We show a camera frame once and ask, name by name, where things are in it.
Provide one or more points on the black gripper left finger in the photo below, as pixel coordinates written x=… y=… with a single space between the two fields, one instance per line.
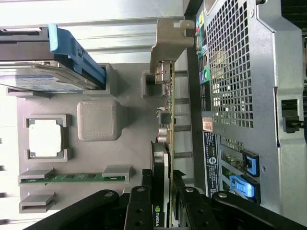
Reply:
x=139 y=210

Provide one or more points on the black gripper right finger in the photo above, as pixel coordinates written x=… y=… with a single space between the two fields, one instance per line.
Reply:
x=192 y=210

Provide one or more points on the green RAM stick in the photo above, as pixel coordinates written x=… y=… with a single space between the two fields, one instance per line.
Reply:
x=72 y=178

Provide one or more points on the grey parts rack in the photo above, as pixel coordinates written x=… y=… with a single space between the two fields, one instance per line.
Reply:
x=96 y=119

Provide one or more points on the spare silver CPU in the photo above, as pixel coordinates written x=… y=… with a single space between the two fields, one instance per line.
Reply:
x=45 y=137

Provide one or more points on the hard disk in blue carrier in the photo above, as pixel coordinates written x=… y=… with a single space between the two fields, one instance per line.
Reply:
x=36 y=81

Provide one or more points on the open black PC case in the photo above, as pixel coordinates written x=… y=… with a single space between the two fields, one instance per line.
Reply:
x=287 y=72

